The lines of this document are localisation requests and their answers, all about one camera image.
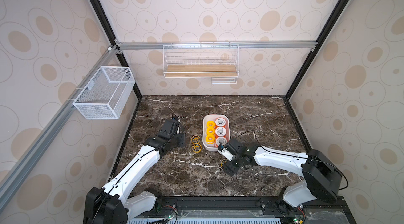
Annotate white plastic storage box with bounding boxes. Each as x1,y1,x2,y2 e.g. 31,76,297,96
202,114,230,151

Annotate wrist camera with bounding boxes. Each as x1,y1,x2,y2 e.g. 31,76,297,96
217,145,234,161
176,119,182,134

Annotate white mesh basket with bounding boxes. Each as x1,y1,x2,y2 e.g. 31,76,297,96
73,66,135,120

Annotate yellow black flat roll lower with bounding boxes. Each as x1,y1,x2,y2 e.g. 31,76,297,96
191,143,202,154

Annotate orange tape roll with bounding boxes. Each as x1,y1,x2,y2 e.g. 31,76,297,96
215,137,227,147
215,127,227,137

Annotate yellow black flat roll upper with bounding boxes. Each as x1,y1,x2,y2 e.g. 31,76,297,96
190,136,201,144

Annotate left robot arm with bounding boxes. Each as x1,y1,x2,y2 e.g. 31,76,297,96
83,116,185,224

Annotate white wire shelf wood board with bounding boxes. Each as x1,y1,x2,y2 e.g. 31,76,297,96
163,47,240,84

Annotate aluminium rail left wall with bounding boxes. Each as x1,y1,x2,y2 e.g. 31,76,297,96
1,45,118,211

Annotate yellow tape roll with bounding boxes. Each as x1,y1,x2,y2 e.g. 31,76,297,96
205,134,216,144
206,127,216,135
206,121,216,129

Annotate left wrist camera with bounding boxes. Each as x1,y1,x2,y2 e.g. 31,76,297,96
176,119,182,134

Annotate orange tape roll mid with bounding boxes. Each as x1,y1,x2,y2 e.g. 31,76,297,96
215,117,227,127

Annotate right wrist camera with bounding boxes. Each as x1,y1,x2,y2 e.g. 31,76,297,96
217,145,234,161

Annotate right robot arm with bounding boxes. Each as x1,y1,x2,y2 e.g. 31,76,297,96
217,139,343,211

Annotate aluminium rail wall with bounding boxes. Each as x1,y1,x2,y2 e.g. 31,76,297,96
117,41,317,50
1,45,118,211

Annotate yellow black roll lower centre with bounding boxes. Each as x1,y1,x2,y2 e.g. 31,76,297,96
221,159,227,168

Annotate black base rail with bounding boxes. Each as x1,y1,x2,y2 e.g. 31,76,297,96
129,197,356,224

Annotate aluminium rail back wall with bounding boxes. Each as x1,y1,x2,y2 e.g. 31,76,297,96
117,41,317,50

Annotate yellow black flat roll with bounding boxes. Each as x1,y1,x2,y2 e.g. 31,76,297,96
191,143,202,154
190,136,201,144

